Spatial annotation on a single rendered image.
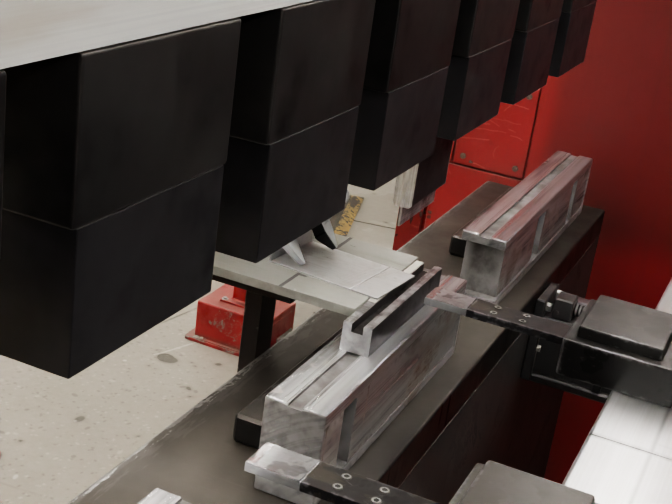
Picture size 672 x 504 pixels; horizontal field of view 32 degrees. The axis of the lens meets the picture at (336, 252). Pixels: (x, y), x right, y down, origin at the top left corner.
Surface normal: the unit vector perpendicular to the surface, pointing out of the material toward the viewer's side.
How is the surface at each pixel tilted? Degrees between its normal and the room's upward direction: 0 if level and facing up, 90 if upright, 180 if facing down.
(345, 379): 0
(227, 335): 90
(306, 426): 90
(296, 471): 0
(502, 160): 90
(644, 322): 0
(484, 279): 90
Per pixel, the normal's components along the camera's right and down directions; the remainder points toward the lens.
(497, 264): -0.41, 0.28
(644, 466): 0.13, -0.92
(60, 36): 0.90, 0.26
